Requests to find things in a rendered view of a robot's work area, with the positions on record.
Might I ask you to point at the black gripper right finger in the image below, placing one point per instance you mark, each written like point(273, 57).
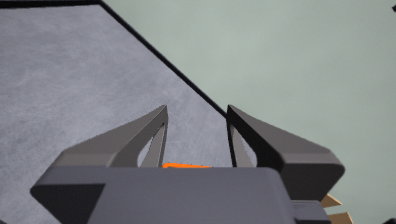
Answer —
point(308, 170)

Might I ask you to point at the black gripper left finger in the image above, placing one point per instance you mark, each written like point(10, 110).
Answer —
point(120, 147)

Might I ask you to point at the brown cardboard box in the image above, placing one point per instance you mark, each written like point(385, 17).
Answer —
point(341, 218)

